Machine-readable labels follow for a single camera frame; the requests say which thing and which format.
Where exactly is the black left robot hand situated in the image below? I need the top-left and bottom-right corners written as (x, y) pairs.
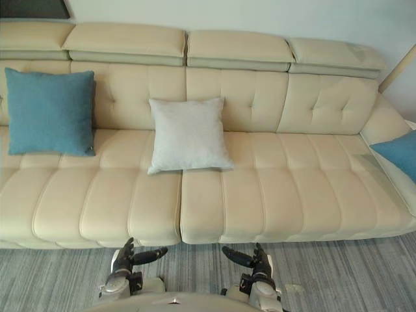
top-left (111, 237), bottom-right (169, 274)

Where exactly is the silver robot torso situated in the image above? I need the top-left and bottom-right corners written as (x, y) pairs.
top-left (94, 276), bottom-right (289, 312)

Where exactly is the cream leather sofa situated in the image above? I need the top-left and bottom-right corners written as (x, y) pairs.
top-left (0, 21), bottom-right (416, 250)

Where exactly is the grey striped carpet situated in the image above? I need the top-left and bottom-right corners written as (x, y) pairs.
top-left (0, 234), bottom-right (416, 312)

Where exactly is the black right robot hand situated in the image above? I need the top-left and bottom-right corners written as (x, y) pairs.
top-left (221, 242), bottom-right (273, 277)

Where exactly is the large blue square cushion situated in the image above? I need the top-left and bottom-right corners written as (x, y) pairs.
top-left (4, 67), bottom-right (97, 157)

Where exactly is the light grey square cushion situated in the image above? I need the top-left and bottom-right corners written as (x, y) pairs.
top-left (147, 97), bottom-right (235, 176)

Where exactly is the dark framed wall panel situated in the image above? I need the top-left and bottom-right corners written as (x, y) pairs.
top-left (0, 0), bottom-right (75, 21)

